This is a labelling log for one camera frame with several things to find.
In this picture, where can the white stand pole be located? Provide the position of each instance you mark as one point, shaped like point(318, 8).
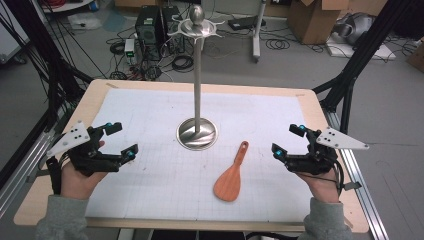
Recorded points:
point(257, 33)

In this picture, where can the small device with green light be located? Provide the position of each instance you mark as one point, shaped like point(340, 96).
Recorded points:
point(129, 50)

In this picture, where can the small cardboard box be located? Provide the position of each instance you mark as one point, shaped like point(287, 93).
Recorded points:
point(416, 56)

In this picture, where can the wooden rice spatula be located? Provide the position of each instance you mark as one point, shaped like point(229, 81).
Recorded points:
point(230, 183)

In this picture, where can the white cabinet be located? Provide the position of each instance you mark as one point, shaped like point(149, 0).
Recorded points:
point(10, 36)

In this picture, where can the steel utensil stand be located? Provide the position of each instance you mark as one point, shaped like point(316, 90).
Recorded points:
point(197, 83)

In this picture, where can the person's right hand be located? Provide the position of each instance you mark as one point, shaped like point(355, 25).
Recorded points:
point(323, 186)

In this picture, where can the large open cardboard box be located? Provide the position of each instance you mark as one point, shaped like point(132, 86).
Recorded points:
point(313, 20)

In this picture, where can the white flat board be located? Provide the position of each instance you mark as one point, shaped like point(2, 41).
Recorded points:
point(380, 53)

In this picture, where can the flat black box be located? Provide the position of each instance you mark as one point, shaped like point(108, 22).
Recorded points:
point(245, 22)

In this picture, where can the aluminium rail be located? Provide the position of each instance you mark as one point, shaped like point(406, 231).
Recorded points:
point(360, 186)
point(23, 166)

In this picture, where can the grey helmet-like device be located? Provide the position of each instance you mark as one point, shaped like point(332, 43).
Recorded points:
point(356, 28)

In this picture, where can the black computer tower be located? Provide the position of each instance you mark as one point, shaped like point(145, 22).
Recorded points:
point(151, 30)

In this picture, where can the grey tape piece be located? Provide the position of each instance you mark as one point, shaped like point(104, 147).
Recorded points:
point(352, 186)

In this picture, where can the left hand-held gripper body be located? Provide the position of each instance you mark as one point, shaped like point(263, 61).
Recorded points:
point(83, 156)

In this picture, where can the white grid mat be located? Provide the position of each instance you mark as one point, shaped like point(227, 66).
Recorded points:
point(150, 190)

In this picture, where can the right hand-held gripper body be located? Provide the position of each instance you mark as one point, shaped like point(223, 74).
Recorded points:
point(316, 160)

